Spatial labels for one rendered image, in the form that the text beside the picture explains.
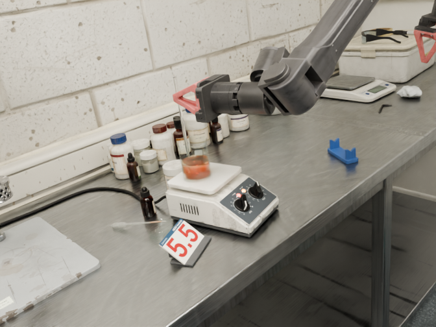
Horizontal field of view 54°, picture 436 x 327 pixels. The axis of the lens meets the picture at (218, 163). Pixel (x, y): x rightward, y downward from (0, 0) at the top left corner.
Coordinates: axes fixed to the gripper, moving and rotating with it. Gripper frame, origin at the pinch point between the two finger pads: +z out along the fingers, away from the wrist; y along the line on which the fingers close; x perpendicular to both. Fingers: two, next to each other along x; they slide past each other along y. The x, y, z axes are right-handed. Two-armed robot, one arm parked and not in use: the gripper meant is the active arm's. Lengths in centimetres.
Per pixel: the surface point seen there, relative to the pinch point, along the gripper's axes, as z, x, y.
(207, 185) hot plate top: -5.6, 17.1, 3.1
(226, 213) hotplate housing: -10.7, 21.1, 5.7
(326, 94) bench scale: -2, 25, -87
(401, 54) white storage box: -24, 15, -107
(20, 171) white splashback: 47, 17, 8
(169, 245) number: -4.5, 22.6, 16.4
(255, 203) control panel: -13.8, 21.9, -0.7
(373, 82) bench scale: -16, 23, -97
